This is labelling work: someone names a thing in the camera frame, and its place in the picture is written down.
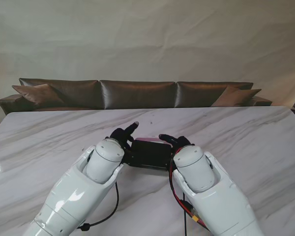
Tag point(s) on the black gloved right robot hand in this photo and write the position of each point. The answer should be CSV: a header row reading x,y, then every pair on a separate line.
x,y
179,141

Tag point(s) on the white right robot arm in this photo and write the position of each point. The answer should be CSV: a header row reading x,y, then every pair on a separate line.
x,y
211,191

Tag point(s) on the brown throw pillow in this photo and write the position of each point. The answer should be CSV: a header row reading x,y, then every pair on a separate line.
x,y
236,97
39,94

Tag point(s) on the pink tissue box cover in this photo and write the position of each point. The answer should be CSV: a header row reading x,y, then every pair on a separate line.
x,y
150,139

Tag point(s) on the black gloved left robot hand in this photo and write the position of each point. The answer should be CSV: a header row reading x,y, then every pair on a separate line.
x,y
123,134

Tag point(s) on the brown leather sofa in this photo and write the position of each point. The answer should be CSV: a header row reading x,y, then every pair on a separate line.
x,y
137,94

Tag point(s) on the beige wrinkled backdrop cloth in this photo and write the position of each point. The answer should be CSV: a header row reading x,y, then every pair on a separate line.
x,y
147,37

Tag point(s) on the black tissue box base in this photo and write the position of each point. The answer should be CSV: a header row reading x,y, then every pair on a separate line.
x,y
150,153

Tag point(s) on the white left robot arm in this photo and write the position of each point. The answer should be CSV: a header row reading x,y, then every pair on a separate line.
x,y
83,186

